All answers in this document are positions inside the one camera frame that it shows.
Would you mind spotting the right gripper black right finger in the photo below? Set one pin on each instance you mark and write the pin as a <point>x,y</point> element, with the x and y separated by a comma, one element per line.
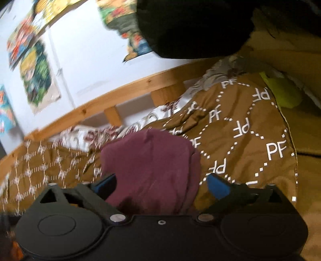
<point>239,198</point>

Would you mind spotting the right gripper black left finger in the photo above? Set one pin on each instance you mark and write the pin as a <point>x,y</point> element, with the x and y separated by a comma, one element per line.
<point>91,196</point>

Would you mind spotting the maroon long-sleeve shirt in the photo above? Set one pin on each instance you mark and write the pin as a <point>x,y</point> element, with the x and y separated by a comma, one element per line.
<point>157,173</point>

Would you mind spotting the white floral bed sheet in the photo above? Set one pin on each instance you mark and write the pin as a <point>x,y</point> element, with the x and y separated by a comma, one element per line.
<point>86,138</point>

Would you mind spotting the brown PF-print duvet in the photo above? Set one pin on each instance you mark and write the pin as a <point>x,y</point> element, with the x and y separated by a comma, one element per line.
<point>235,125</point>

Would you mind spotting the blue poster at left edge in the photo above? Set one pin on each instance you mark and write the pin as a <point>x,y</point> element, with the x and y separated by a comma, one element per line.
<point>7,118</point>

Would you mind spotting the yellow-green cloth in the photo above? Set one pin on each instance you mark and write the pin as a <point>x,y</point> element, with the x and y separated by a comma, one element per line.
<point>286,93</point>

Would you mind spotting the green cartoon wall poster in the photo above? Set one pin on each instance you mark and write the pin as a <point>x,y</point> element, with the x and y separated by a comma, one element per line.
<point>39,81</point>

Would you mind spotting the red cartoon wall poster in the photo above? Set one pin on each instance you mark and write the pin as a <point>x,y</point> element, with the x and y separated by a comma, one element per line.
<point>20,39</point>

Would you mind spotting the colourful wall poster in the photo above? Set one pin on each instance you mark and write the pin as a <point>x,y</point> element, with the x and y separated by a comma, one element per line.
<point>120,16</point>

